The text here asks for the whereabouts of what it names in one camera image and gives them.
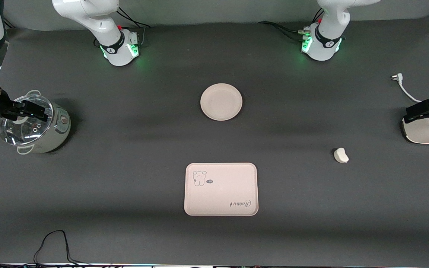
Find cream electric cooking pot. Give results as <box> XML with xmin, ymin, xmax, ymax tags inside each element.
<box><xmin>0</xmin><ymin>90</ymin><xmax>72</xmax><ymax>155</ymax></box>

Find black arm base cables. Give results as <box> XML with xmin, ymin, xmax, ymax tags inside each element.
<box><xmin>116</xmin><ymin>7</ymin><xmax>152</xmax><ymax>48</ymax></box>
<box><xmin>257</xmin><ymin>9</ymin><xmax>325</xmax><ymax>42</ymax></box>

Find glass pot lid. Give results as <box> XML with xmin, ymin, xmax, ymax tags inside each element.
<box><xmin>0</xmin><ymin>95</ymin><xmax>54</xmax><ymax>146</ymax></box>

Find beige rectangular printed tray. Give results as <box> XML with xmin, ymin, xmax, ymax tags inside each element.
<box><xmin>184</xmin><ymin>162</ymin><xmax>259</xmax><ymax>216</ymax></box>

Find black right arm base cables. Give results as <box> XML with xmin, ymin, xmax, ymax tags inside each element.
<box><xmin>116</xmin><ymin>7</ymin><xmax>152</xmax><ymax>48</ymax></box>

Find white power cable with plug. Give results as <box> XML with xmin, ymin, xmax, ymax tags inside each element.
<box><xmin>390</xmin><ymin>73</ymin><xmax>422</xmax><ymax>103</ymax></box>

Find white bun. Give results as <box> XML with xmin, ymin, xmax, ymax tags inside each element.
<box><xmin>333</xmin><ymin>147</ymin><xmax>349</xmax><ymax>164</ymax></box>

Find round beige plate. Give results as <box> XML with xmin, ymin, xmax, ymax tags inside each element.
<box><xmin>200</xmin><ymin>83</ymin><xmax>243</xmax><ymax>121</ymax></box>

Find thin black looping floor cable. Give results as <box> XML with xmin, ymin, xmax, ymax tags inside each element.
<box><xmin>0</xmin><ymin>230</ymin><xmax>90</xmax><ymax>268</ymax></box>

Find black left arm base cables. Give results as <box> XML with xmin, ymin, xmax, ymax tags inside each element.
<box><xmin>257</xmin><ymin>9</ymin><xmax>325</xmax><ymax>42</ymax></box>

